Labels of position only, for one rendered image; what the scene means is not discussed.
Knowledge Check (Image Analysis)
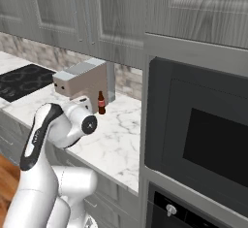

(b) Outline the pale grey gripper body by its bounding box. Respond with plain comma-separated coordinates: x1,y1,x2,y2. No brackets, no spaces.
65,57,109,115

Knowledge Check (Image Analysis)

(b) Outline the brown cola bottle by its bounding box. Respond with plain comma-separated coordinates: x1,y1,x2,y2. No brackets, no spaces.
97,90,107,115

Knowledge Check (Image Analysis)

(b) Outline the black hob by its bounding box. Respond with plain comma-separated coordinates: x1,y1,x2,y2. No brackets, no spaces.
0,63,57,104

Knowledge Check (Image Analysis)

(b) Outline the grey tall appliance cabinet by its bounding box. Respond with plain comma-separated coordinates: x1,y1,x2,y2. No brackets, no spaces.
139,32,248,228

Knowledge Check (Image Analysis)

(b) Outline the black built-in microwave oven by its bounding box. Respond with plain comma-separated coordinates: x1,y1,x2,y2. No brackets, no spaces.
143,56,248,219

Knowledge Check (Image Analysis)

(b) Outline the grey cupboard above microwave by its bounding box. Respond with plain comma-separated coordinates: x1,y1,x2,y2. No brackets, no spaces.
143,0,248,50

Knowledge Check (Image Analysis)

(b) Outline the silver oven knob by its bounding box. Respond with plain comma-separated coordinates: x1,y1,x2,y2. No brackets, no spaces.
165,203,178,217

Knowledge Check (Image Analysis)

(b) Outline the grey wall cupboard door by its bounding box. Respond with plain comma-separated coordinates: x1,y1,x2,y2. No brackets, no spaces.
30,0,91,55
0,0,35,41
86,0,147,70

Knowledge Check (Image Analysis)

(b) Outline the grey cupboard door handle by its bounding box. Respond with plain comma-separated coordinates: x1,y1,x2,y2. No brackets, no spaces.
84,0,97,47
71,0,84,44

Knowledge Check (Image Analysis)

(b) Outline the grey drawer handle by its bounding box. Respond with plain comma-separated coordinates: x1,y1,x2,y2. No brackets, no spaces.
84,198,99,209

